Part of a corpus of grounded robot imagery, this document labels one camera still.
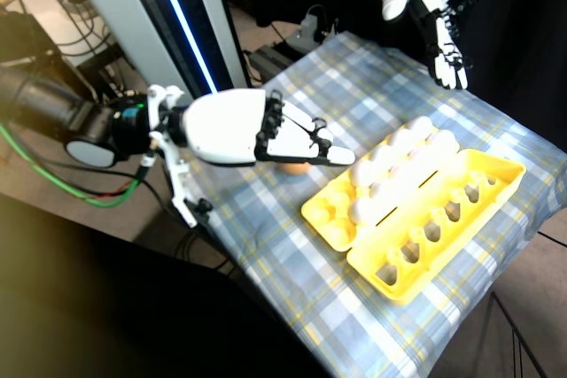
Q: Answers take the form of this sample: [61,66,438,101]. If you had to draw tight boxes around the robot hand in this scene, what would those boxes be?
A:
[182,89,356,170]
[412,0,478,91]

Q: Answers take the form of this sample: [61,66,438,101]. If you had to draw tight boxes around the brown egg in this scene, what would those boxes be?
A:
[279,161,311,176]

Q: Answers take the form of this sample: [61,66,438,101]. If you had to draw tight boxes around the yellow plastic egg carton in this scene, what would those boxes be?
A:
[299,127,527,306]

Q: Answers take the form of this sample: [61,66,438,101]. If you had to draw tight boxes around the grey clamp device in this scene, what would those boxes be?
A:
[290,4,343,50]

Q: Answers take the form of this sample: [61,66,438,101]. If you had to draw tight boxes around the blue plaid tablecloth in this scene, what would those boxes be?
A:
[194,31,567,378]

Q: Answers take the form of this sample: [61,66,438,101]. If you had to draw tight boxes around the grey column with blue light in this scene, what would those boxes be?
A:
[59,0,249,100]

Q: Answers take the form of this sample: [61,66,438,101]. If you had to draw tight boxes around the green cable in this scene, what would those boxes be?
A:
[0,123,144,210]

